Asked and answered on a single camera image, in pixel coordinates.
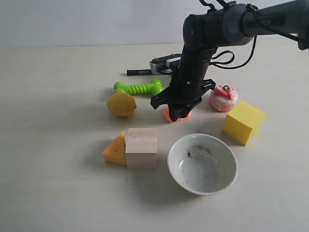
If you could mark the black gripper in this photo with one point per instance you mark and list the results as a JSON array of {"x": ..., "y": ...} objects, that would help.
[{"x": 184, "y": 91}]

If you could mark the orange putty blob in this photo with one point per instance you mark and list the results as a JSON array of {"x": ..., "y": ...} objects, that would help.
[{"x": 167, "y": 117}]

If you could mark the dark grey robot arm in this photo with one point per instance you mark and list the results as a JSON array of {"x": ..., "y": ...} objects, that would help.
[{"x": 232, "y": 25}]

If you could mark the green bone chew toy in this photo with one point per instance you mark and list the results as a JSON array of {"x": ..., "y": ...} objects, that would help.
[{"x": 153, "y": 88}]

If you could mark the pink toy strawberry cake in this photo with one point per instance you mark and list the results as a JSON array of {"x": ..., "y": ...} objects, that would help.
[{"x": 223, "y": 98}]

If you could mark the light wooden cube block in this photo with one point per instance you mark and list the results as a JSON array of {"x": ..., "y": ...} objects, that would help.
[{"x": 141, "y": 148}]

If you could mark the white ceramic bowl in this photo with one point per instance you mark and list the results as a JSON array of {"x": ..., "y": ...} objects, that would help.
[{"x": 202, "y": 164}]

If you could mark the yellow lemon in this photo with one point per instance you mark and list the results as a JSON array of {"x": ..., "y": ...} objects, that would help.
[{"x": 121, "y": 104}]

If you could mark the yellow cube block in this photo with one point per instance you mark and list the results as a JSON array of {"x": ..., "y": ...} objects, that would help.
[{"x": 243, "y": 122}]

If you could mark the black and white marker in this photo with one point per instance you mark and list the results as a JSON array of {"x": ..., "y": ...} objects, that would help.
[{"x": 139, "y": 72}]

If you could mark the yellow cheese wedge toy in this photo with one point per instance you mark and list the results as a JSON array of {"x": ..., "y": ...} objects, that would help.
[{"x": 115, "y": 152}]

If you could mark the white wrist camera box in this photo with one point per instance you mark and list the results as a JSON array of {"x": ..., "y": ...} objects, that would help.
[{"x": 162, "y": 63}]

